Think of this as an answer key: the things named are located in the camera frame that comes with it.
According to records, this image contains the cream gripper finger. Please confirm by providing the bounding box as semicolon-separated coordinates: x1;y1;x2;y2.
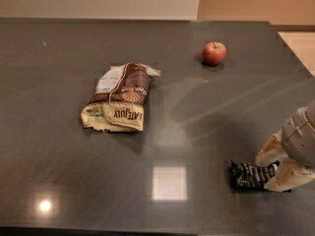
264;157;315;192
255;131;289;167

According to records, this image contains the black rxbar chocolate wrapper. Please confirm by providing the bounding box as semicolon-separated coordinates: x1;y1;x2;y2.
229;161;279;191

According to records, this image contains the brown Late July chip bag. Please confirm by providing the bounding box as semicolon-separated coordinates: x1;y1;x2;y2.
81;63;160;132

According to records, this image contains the red apple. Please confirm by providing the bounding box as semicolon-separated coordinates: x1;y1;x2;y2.
203;41;226;66

